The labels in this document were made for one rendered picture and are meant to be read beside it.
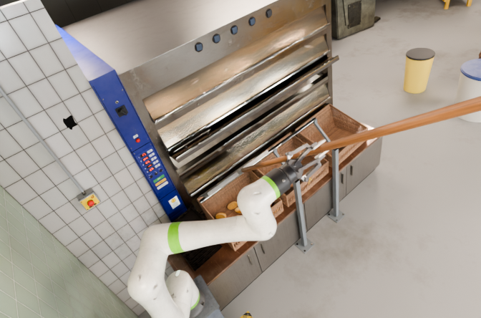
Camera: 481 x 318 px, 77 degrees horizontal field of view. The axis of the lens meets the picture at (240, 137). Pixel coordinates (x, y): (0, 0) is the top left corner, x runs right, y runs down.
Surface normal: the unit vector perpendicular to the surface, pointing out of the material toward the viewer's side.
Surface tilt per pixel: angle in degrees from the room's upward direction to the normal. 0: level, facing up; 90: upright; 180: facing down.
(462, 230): 0
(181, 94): 70
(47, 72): 90
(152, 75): 90
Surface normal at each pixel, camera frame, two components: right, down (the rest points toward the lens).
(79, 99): 0.60, 0.40
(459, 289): -0.21, -0.76
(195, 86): 0.50, 0.11
